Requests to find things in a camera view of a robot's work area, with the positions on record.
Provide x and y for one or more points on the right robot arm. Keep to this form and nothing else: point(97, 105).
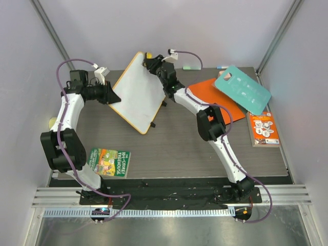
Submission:
point(210, 123)

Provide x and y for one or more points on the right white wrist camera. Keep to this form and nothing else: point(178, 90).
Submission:
point(172, 56)

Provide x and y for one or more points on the slotted cable duct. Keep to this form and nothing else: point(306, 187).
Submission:
point(92, 212)

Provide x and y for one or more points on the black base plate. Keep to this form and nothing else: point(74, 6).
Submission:
point(170, 194)

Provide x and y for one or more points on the orange paperback book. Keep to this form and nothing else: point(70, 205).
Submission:
point(263, 131)

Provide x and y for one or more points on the yellow whiteboard eraser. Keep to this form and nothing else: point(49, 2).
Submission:
point(148, 55)

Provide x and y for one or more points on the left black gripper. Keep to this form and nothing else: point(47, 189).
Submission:
point(109, 96)

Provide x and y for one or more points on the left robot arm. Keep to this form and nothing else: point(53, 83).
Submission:
point(63, 149)

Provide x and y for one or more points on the yellow framed whiteboard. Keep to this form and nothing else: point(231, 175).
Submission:
point(141, 95)

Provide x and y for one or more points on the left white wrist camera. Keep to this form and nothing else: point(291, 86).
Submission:
point(100, 73)

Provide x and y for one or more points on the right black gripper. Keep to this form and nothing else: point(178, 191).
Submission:
point(152, 63)

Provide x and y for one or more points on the green treehouse book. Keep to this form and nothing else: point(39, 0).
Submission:
point(110, 163)

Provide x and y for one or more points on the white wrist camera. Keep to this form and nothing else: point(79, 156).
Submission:
point(172, 56)
point(100, 73)

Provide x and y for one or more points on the pale yellow mug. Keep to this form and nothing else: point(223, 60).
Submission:
point(52, 121)

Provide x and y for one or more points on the teal plastic board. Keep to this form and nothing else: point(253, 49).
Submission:
point(243, 90)

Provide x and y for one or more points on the green eraser block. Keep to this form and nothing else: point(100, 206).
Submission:
point(191, 68)

